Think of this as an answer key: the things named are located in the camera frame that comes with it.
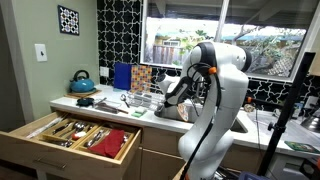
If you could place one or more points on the colourful floral plate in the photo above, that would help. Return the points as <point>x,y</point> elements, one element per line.
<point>183,112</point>

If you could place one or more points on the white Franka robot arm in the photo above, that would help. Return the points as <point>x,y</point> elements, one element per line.
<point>223,66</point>

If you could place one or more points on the metal dish rack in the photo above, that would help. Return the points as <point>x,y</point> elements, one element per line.
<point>148,100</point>

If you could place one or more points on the stainless steel sink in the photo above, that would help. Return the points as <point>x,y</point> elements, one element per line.
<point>171,113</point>

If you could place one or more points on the multicolour checkered cutting board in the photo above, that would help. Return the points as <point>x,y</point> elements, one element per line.
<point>140,78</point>

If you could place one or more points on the green sponge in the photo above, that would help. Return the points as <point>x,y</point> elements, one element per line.
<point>139,111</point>

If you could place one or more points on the metal spoon on counter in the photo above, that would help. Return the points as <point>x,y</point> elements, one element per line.
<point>124,99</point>

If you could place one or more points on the red cloth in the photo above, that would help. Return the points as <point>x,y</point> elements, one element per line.
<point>110,145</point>

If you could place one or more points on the black round dish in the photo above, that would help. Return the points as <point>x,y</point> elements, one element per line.
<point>85,102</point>

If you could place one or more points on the teal kettle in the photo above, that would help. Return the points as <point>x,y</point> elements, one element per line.
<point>81,82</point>

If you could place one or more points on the wooden trivet board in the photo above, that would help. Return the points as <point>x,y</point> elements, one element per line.
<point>82,95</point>

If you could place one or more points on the open wooden drawer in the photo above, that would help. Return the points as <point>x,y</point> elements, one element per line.
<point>46,145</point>

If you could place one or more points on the black tripod stand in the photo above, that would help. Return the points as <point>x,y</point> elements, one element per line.
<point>280,125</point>

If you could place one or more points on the green coaster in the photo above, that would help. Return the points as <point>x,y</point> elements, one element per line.
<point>302,147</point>

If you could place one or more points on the red handled utensil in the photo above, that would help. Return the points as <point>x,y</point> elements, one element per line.
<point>78,135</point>

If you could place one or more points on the framed tile wall art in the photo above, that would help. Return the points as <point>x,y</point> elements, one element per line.
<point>68,21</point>

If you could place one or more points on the white light switch plate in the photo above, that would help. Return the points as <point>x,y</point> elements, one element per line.
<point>41,54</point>

